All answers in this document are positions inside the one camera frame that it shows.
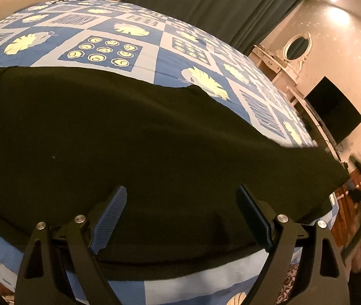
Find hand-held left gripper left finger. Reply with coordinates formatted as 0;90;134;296
14;185;128;305

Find black flat television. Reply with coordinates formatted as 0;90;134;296
304;76;361;145

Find white oval mirror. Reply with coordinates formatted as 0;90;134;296
283;32;312;70

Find wooden drawer cabinet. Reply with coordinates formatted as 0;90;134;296
333;144;361;248

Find white vanity dresser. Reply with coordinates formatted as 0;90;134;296
250;44;305;102

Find blue patterned bed sheet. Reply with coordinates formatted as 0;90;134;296
0;0;338;305

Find black pants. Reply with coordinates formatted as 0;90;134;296
0;66;349;269

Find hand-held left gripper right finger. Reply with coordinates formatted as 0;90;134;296
236;184;349;305

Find dark green curtain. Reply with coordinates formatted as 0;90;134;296
121;0;305;54

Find white television stand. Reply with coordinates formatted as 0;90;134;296
287;86;343;162

